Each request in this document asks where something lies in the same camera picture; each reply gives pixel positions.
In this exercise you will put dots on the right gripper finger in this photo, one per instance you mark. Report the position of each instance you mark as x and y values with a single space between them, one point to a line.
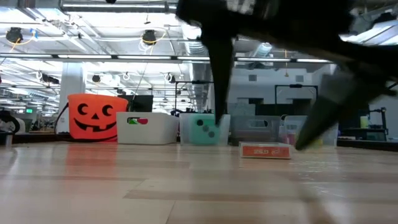
329 99
220 77

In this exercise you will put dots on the teal foam die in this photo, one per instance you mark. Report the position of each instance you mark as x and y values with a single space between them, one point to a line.
202 137

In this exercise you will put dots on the green toy brick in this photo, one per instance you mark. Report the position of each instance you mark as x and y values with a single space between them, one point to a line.
133 122

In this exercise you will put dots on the clear plastic bin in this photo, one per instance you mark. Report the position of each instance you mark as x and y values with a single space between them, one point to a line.
331 137
185 133

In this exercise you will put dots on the lime cylinder container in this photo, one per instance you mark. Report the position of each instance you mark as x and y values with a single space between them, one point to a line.
364 122

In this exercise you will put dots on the yellow hanging pendant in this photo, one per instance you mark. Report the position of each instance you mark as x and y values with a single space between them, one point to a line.
286 74

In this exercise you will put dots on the black desk stand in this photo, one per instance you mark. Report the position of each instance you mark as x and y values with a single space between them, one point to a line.
384 121

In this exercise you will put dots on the smoked grey plastic bin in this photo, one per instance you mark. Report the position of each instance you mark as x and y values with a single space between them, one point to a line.
248 137

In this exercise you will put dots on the black ceiling lamp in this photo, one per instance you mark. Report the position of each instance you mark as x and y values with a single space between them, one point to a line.
149 36
14 35

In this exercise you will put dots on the black monitor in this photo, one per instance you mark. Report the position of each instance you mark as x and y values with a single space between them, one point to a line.
140 104

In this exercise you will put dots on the white plastic bin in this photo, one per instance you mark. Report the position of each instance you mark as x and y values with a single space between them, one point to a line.
155 133

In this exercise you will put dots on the long ceiling light strip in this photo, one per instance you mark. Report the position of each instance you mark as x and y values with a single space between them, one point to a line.
84 56

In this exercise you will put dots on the white building column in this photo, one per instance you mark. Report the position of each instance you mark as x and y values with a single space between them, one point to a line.
73 81

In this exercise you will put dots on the orange pumpkin bucket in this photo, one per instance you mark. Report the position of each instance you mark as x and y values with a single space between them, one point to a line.
74 130

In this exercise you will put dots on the silver ventilation duct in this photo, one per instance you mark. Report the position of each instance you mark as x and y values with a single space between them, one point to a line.
262 49
194 48

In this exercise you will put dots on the black metal frame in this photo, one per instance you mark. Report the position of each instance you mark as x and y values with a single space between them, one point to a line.
295 86

